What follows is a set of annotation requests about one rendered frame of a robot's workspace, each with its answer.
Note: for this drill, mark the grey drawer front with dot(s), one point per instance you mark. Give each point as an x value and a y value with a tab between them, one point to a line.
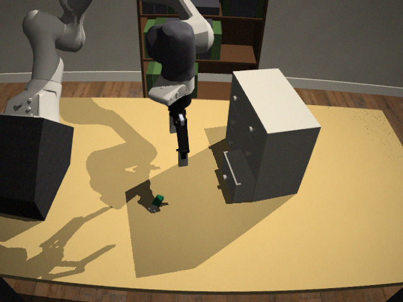
255	129
239	98
238	176
251	153
235	121
231	139

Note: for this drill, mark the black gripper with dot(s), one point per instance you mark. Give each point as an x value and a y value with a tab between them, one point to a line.
180	127

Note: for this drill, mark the green and white eraser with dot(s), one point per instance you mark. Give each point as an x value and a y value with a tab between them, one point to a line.
156	203

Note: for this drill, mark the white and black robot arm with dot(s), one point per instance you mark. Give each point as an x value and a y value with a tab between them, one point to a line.
174	45

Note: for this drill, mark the grey chest of drawers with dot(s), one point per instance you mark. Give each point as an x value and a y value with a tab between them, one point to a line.
291	128

